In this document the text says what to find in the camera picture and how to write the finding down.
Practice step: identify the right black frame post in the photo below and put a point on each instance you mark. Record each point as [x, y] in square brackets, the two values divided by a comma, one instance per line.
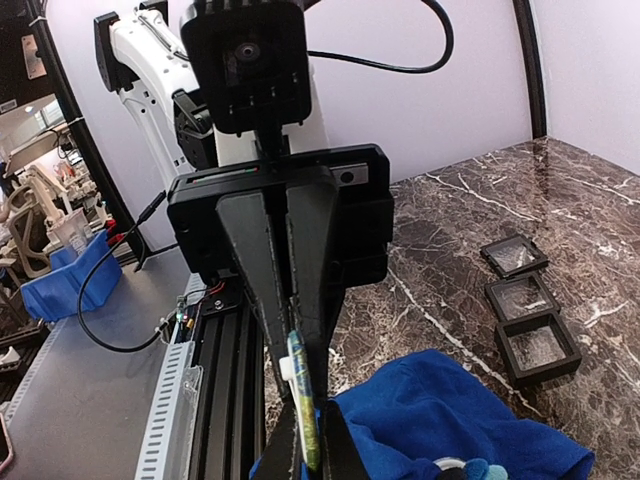
[532, 64]

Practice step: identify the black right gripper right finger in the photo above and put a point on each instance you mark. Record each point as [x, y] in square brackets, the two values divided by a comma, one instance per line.
[340, 457]

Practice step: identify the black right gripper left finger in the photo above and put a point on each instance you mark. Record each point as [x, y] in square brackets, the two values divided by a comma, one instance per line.
[282, 457]

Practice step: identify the rainbow flower plush brooch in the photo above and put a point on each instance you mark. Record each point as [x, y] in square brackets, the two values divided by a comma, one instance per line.
[474, 469]

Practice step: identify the black display box far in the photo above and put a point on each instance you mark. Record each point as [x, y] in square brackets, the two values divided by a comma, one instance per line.
[514, 255]

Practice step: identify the black display box middle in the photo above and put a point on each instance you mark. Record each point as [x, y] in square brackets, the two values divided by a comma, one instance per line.
[519, 297]

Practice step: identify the black front aluminium rail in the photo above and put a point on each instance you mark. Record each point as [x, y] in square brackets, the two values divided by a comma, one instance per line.
[229, 433]

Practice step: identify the white slotted cable duct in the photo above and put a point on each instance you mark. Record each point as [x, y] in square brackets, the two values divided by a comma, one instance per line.
[166, 447]

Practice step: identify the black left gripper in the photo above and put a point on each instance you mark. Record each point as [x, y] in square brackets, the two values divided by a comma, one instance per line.
[353, 241]

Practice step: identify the blue plastic bin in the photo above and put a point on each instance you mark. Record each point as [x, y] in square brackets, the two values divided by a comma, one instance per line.
[53, 296]

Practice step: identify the green oval brooch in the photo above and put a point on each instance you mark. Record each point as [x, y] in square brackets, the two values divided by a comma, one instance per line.
[294, 371]

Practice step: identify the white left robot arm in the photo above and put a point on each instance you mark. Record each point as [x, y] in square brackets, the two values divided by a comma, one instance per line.
[145, 63]

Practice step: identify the left black frame post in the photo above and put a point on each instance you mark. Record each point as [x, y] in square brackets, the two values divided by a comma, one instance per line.
[73, 115]

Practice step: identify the blue printed t-shirt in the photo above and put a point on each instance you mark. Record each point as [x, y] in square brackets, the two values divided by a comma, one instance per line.
[425, 406]

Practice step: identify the black display box near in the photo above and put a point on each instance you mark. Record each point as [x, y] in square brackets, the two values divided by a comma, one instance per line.
[537, 349]

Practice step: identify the black display box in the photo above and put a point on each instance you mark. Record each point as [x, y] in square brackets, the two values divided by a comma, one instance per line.
[537, 349]
[514, 255]
[519, 297]

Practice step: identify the black frame post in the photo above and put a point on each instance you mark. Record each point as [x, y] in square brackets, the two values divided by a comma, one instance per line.
[73, 115]
[532, 64]

